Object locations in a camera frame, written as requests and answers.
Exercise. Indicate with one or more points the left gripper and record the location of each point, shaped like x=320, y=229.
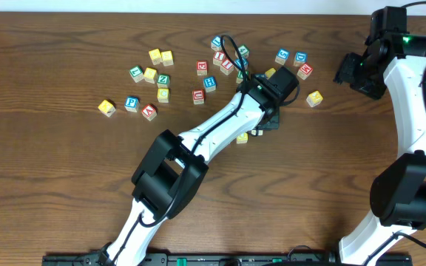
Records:
x=269, y=120

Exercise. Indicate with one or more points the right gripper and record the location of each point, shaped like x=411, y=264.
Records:
x=345, y=72

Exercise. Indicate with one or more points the blue T block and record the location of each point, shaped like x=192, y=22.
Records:
x=256, y=132

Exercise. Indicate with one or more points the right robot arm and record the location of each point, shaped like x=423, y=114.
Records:
x=394, y=62

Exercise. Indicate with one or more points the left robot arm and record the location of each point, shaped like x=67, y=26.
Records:
x=172, y=170

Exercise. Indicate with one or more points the yellow block centre right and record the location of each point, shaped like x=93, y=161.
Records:
x=270, y=72

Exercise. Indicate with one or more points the green N block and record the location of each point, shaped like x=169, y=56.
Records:
x=240, y=78

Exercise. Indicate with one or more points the yellow block far right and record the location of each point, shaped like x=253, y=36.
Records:
x=314, y=99

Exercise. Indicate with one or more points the red M block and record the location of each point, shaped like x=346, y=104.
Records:
x=305, y=71

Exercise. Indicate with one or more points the blue D block centre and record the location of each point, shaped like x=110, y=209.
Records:
x=241, y=63

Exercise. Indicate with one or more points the blue d block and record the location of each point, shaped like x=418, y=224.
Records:
x=241, y=63
x=300, y=59

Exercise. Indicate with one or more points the blue 5 block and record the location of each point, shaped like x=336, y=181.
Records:
x=282, y=56

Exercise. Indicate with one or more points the blue D block right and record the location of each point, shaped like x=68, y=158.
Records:
x=300, y=59

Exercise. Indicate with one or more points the red I block lower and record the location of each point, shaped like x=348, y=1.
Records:
x=226, y=67

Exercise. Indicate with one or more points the red i block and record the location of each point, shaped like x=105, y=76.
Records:
x=218, y=58
x=226, y=67

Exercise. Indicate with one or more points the green 4 block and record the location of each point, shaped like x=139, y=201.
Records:
x=244, y=51

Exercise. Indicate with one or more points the blue H block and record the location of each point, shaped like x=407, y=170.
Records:
x=209, y=84

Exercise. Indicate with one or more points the red I block upper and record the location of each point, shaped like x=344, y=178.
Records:
x=218, y=58

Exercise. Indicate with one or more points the red U block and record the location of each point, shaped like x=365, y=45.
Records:
x=198, y=96

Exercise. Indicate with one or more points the red E block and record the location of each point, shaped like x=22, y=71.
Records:
x=202, y=68

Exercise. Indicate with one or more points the blue L block top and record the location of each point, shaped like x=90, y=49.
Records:
x=216, y=43

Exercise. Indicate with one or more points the yellow block below Z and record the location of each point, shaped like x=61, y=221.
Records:
x=163, y=95

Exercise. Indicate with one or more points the green Z block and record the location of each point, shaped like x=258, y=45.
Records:
x=163, y=81

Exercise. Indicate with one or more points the red A block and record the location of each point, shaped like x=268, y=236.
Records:
x=149, y=112

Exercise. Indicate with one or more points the yellow block beside L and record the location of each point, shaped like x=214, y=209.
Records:
x=150, y=75

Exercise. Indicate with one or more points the yellow block top left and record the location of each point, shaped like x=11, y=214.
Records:
x=155, y=56

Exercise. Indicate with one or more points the green L block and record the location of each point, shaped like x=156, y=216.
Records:
x=136, y=74

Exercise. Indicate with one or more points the blue P block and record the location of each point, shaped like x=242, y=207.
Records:
x=131, y=104

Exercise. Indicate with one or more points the yellow block far left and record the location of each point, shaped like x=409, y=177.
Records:
x=107, y=108

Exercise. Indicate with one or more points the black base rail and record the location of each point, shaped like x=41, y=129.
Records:
x=162, y=259

